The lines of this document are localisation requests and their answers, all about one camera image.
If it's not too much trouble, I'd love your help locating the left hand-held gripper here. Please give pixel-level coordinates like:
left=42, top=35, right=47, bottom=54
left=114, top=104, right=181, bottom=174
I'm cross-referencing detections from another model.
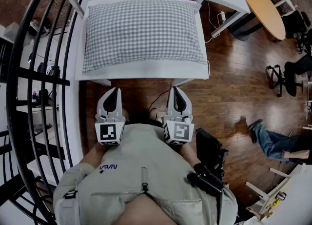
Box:
left=94, top=87, right=126, bottom=146

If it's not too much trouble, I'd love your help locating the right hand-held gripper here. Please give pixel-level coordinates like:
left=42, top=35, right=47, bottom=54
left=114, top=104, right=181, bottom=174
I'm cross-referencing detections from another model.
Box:
left=162, top=86, right=195, bottom=146

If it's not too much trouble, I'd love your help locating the grey checked pillowcase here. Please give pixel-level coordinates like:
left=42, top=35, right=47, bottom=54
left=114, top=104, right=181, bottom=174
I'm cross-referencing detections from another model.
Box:
left=82, top=0, right=208, bottom=73

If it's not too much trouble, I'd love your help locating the person's left forearm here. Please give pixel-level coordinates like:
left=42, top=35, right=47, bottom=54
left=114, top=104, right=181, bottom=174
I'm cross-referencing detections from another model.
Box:
left=79, top=142, right=109, bottom=168

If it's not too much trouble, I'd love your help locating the person's right forearm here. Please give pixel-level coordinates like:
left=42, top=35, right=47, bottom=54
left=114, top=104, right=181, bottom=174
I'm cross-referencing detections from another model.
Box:
left=177, top=143, right=202, bottom=167

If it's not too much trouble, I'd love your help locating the person's right shoe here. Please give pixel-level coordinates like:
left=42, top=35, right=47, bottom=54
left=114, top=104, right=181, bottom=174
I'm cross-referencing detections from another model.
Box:
left=148, top=108, right=161, bottom=122

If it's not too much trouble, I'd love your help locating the person's beige vest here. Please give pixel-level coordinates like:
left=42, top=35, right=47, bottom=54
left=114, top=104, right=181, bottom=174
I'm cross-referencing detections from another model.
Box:
left=53, top=123, right=238, bottom=225

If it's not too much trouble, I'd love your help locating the black metal railing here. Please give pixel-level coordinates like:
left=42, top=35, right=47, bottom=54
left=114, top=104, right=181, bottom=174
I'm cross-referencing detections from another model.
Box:
left=6, top=0, right=85, bottom=225

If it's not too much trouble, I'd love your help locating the black office chair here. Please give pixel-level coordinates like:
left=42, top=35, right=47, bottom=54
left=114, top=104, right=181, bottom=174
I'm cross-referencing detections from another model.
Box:
left=281, top=10, right=312, bottom=55
left=265, top=55, right=312, bottom=98

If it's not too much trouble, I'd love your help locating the round wooden table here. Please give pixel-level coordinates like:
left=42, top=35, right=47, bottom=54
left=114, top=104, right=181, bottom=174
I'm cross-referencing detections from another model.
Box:
left=237, top=0, right=286, bottom=41

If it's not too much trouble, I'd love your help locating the thin black cable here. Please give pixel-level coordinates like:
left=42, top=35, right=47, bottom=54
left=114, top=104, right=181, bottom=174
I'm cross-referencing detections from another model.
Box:
left=148, top=82, right=173, bottom=112

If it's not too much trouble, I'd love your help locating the black clamp mount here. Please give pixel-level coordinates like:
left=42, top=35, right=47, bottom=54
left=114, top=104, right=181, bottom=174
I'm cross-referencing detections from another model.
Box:
left=187, top=163, right=224, bottom=197

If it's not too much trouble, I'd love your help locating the white cable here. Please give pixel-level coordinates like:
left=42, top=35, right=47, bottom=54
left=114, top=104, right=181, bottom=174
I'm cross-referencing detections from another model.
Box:
left=204, top=0, right=224, bottom=44

